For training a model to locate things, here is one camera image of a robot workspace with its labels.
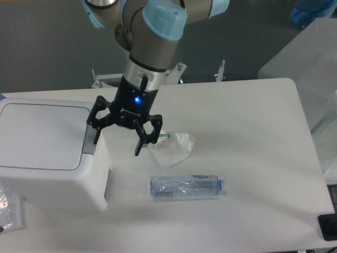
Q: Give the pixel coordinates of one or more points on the black device at edge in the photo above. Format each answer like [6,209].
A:
[327,224]

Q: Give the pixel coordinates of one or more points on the white plastic trash can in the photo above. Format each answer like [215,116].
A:
[51,156]

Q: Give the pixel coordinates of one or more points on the translucent plastic storage box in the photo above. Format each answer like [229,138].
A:
[310,61]

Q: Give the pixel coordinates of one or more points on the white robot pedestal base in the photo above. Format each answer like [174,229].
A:
[173,76]

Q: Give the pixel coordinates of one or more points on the crumpled white plastic wrapper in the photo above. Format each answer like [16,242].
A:
[172,148]

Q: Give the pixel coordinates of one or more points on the clear plastic water bottle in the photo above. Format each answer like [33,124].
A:
[198,185]

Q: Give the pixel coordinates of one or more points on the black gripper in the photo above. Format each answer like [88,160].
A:
[133,108]

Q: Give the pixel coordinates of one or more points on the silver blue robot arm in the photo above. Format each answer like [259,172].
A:
[156,28]

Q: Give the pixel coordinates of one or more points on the blue plastic bag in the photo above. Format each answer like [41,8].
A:
[306,11]

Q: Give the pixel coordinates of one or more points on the clear plastic bag packet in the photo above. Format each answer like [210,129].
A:
[13,210]

